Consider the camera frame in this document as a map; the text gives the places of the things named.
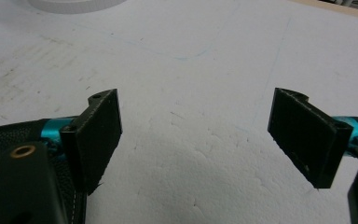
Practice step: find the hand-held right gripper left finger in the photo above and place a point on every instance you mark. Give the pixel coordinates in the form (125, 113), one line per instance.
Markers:
(94, 137)

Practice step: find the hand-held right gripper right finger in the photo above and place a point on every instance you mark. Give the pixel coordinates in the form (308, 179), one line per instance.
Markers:
(307, 137)

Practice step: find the white round container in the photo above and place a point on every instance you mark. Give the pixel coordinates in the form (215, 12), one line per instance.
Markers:
(74, 5)

